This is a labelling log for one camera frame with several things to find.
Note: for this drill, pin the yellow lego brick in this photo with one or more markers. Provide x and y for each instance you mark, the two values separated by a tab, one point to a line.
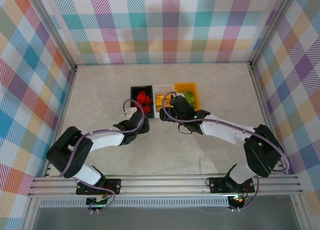
159	104
159	97

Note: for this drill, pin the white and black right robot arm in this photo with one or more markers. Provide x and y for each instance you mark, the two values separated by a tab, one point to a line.
225	132

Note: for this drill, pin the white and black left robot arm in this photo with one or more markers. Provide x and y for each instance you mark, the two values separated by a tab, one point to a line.
105	141

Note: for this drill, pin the orange plastic bin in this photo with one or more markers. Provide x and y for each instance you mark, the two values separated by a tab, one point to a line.
186	86

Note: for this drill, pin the white plastic bin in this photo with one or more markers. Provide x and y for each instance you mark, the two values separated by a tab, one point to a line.
162	88

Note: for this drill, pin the black plastic bin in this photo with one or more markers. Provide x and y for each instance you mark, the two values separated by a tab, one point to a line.
133	94

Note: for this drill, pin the controller circuit board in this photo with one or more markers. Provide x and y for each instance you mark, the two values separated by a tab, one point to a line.
237	200
97	203

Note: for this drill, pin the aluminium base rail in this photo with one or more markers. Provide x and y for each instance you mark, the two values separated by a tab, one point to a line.
162	185

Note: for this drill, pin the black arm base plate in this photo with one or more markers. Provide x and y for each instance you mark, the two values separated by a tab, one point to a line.
217	185
115	186

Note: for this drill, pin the aluminium side rail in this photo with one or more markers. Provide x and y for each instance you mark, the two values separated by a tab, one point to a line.
62	109
262	99

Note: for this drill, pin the aluminium corner post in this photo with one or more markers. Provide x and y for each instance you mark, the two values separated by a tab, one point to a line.
271	27
56	29

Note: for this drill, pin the aluminium frame leg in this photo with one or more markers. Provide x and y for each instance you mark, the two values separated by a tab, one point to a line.
28	215
300	212

